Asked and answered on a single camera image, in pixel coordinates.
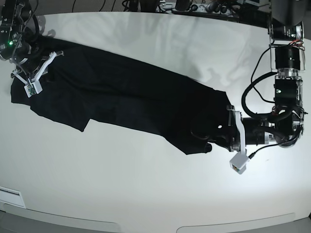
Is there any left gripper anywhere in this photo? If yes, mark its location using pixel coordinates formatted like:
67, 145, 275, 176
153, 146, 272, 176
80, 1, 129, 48
191, 105, 269, 153

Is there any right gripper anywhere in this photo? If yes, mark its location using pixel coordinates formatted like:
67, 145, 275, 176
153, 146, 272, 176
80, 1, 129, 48
11, 41, 64, 84

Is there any black T-shirt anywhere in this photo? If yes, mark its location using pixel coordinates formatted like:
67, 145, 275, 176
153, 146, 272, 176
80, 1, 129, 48
10, 33, 235, 156

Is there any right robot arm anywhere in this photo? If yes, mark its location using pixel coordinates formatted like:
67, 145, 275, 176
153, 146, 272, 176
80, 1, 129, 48
0, 0, 64, 85

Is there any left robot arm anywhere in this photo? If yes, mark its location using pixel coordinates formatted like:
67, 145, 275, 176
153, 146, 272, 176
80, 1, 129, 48
180, 0, 308, 156

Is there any black equipment clutter behind table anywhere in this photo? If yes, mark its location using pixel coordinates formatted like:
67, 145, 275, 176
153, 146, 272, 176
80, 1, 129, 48
121, 0, 270, 17

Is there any white label plate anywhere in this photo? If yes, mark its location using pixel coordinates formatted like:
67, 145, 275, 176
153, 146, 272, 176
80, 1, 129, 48
0, 187, 26, 209

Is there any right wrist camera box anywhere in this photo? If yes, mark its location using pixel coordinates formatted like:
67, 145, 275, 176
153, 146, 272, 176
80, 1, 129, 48
24, 80, 43, 98

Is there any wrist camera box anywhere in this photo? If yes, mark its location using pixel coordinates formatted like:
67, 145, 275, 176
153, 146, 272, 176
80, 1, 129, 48
229, 151, 250, 175
24, 80, 43, 98

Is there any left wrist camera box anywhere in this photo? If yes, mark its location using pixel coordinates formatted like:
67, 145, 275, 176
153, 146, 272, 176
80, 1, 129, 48
229, 151, 250, 175

